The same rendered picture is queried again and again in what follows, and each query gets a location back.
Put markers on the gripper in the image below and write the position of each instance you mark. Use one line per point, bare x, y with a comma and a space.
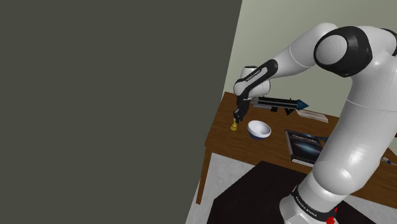
239, 111

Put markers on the small yellow figure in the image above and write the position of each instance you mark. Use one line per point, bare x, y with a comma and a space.
234, 126

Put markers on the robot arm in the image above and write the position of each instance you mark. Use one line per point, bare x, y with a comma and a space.
356, 124

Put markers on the white bowl with blue base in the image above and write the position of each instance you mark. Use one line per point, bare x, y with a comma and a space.
260, 129

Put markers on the brown wooden table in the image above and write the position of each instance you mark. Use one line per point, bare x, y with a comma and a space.
229, 139

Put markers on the black tube with blue cone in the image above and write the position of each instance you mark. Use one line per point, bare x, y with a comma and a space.
279, 103

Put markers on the thin pale book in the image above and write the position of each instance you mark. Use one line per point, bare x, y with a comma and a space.
311, 115

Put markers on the dark book with galaxy cover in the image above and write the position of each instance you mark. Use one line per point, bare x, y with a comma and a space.
304, 146

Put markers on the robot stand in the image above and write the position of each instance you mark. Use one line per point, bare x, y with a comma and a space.
254, 195

